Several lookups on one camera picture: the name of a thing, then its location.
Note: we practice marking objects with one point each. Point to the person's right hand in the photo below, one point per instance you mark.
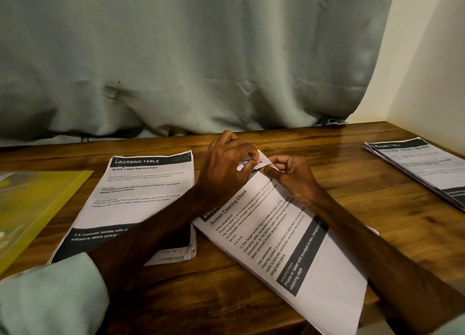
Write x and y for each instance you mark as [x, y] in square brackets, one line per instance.
[294, 178]

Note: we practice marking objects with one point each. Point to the person's left forearm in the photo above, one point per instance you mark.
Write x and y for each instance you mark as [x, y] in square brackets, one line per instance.
[94, 273]

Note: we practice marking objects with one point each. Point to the person's left hand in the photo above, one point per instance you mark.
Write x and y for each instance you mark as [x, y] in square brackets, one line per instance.
[224, 168]

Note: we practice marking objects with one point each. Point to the person's right forearm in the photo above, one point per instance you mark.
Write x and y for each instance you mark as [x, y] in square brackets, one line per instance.
[392, 266]

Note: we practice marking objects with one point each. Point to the pale green curtain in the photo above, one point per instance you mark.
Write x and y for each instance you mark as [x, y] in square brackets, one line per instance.
[196, 48]

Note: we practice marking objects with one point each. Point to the yellow patterned folder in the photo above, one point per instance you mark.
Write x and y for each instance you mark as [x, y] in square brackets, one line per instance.
[33, 211]

